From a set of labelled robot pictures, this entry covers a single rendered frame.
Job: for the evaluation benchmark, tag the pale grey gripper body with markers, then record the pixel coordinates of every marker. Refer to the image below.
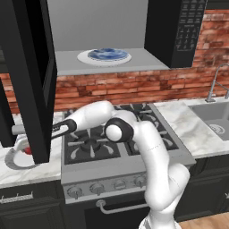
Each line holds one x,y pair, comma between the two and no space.
18,129

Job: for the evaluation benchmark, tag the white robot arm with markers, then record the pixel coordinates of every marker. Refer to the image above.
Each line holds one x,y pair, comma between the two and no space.
155,155

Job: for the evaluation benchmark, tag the red bell pepper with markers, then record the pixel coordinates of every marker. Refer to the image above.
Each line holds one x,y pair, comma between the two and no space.
27,150

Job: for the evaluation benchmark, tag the grey plate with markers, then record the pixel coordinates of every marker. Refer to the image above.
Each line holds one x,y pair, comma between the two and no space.
9,162

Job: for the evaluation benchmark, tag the black microwave door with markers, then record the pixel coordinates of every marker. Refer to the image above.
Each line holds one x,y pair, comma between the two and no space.
32,89

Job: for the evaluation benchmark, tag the white microwave turntable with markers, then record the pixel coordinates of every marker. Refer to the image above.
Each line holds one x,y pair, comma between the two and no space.
82,58

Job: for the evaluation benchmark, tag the blue patterned plate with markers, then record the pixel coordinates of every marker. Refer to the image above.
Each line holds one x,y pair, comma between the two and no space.
107,54

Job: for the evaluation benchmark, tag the black microwave oven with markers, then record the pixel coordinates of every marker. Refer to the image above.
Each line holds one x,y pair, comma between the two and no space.
161,29

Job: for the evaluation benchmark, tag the dark drawer front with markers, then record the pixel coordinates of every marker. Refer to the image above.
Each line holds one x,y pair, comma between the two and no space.
41,195

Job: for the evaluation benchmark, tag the silver stove knob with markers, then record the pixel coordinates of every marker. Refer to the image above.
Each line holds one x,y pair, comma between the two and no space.
139,180
97,188
120,184
73,192

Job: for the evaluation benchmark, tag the dark cabinet door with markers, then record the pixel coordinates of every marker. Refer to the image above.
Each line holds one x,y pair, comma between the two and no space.
202,196
29,219

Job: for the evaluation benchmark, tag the silver gas stove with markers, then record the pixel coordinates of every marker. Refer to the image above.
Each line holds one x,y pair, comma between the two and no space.
98,174

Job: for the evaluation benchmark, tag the black oven door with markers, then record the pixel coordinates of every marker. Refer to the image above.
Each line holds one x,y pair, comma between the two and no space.
89,219

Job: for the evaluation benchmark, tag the grey sink basin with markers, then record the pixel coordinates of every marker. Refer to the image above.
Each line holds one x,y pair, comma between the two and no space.
208,114

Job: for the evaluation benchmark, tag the dark cabinet panel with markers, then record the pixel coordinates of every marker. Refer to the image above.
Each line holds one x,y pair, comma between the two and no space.
211,167

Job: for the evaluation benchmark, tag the silver sink tap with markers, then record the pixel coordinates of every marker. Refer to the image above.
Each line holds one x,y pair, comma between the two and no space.
212,89

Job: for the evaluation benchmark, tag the dark wall cabinet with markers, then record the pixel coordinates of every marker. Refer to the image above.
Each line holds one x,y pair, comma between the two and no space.
217,4

